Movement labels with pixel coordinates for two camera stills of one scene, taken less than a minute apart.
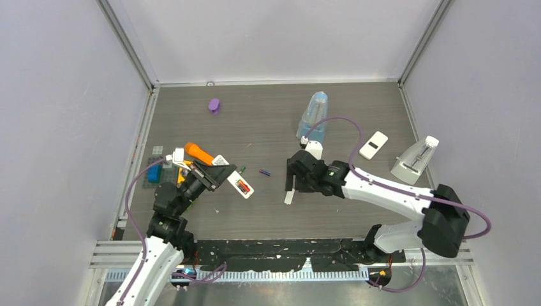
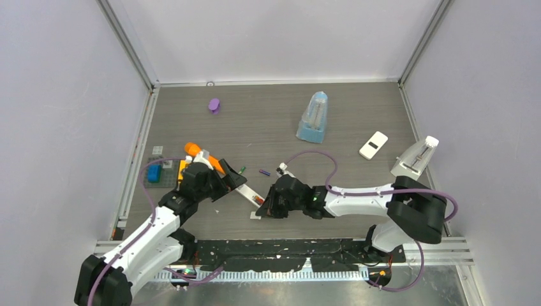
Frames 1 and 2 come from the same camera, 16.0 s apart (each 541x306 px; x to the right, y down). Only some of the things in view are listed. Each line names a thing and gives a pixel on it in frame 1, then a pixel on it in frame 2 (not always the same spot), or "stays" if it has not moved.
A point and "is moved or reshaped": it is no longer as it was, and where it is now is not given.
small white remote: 370,149 stays
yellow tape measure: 180,177 stays
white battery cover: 289,196 is moved or reshaped
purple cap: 214,106 stays
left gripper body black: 201,173 to 222,185
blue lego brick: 154,173 stays
